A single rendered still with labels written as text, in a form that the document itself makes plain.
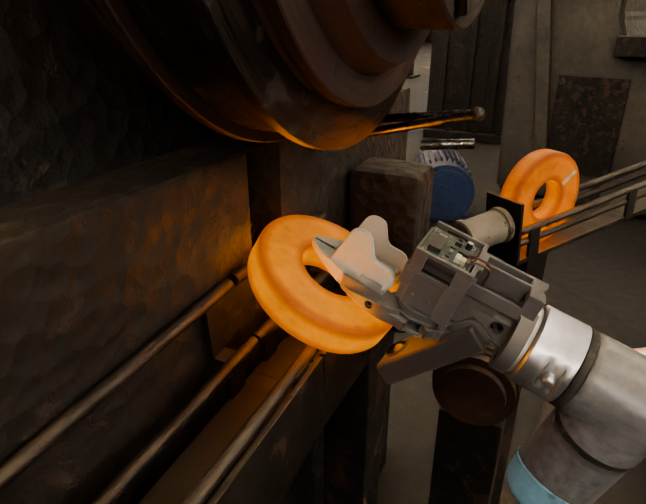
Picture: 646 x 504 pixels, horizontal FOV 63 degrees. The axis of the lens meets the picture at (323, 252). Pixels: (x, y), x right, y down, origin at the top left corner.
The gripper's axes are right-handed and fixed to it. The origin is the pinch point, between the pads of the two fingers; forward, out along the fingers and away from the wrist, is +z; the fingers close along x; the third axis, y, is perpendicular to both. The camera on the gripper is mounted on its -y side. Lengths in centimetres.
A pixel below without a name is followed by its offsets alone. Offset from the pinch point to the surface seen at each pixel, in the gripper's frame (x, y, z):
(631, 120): -262, -12, -50
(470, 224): -33.8, -4.5, -10.5
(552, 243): -48, -7, -24
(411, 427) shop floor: -62, -74, -21
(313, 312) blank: 8.2, -0.6, -3.5
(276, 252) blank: 5.0, 0.7, 2.7
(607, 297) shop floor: -161, -59, -65
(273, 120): 13.5, 15.7, 2.2
